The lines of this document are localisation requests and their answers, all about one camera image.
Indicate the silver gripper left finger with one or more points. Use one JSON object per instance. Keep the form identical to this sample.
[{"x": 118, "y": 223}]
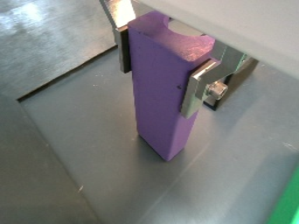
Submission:
[{"x": 121, "y": 13}]

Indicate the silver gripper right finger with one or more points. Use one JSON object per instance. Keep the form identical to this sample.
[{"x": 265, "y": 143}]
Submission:
[{"x": 205, "y": 84}]

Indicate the purple arch block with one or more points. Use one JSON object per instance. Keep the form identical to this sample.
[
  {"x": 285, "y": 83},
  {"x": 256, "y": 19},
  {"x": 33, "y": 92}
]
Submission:
[{"x": 163, "y": 58}]

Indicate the green shape sorter board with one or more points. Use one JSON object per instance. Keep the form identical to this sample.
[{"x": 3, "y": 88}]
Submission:
[{"x": 286, "y": 213}]

